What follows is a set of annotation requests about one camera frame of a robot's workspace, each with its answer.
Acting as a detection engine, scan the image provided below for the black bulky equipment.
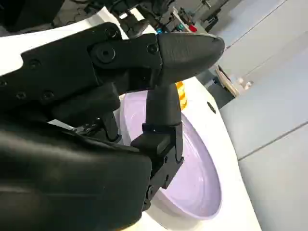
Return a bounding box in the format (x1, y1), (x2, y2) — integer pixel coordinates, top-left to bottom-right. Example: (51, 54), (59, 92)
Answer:
(0, 0), (64, 32)

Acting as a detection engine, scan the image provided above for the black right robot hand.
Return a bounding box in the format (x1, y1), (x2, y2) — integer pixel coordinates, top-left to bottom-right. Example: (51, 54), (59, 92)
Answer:
(0, 22), (226, 231)

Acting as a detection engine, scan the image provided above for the lilac plate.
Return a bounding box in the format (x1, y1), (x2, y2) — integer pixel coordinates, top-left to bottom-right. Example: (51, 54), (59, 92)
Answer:
(119, 92), (222, 220)

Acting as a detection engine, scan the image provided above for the orange and white bread roll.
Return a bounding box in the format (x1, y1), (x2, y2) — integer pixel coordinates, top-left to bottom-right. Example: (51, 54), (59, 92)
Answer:
(175, 81), (188, 111)

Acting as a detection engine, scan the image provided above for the black workshop machine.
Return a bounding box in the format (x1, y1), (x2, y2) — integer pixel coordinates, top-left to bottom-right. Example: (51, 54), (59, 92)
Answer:
(105, 0), (159, 39)

